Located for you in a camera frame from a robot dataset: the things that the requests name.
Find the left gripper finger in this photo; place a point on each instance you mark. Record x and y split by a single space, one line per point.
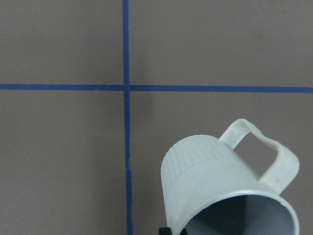
164 231

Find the white plastic mug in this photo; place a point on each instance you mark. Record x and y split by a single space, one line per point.
208 189

